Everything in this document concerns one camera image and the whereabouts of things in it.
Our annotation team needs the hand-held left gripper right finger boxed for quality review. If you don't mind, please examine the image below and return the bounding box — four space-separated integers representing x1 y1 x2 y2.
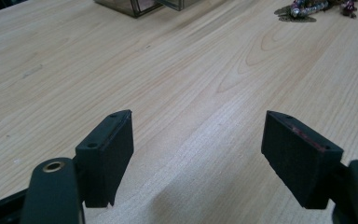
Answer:
260 110 345 210

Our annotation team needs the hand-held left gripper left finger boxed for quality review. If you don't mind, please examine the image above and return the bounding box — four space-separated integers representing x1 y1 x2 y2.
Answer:
75 109 135 209

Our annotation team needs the clear smoky plastic box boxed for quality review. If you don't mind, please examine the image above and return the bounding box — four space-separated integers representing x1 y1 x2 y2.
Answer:
93 0 164 19

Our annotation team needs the dark red bead trinket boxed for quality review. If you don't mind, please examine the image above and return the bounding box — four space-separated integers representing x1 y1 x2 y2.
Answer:
339 0 358 19

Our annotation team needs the clear plastic drawer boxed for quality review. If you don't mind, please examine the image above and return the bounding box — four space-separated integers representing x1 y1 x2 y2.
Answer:
155 0 201 12

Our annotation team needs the beaded bracelet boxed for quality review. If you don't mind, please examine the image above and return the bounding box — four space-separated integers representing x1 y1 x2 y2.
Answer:
289 0 330 19

